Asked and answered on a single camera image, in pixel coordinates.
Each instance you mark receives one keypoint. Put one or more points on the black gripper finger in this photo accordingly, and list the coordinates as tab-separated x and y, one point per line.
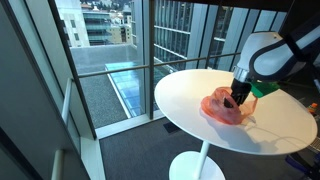
227	103

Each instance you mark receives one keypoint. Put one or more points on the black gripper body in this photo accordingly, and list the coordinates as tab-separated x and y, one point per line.
240	91

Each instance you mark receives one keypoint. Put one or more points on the pink plastic bag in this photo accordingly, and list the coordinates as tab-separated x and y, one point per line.
213	106

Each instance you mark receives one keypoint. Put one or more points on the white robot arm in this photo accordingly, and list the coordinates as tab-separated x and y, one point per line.
268	57

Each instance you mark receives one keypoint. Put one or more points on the round white table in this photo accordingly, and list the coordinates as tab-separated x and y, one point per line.
193	100

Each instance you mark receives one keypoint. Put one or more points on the orange green small object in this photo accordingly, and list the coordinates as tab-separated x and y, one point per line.
312	108

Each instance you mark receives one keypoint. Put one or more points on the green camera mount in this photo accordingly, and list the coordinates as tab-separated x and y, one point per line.
261	89

